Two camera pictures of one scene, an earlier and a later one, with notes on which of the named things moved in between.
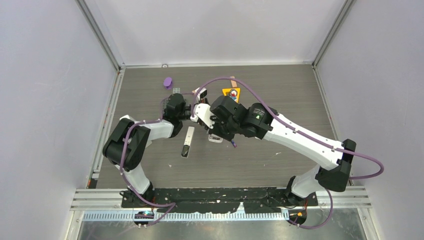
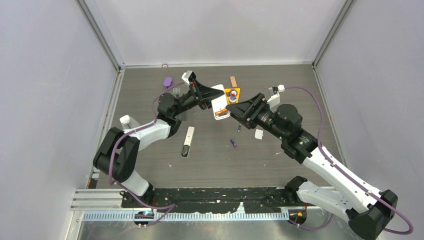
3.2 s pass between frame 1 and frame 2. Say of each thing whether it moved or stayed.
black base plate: stayed
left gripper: moved
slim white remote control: stayed
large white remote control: moved
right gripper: moved
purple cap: stayed
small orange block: stayed
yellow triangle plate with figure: stayed
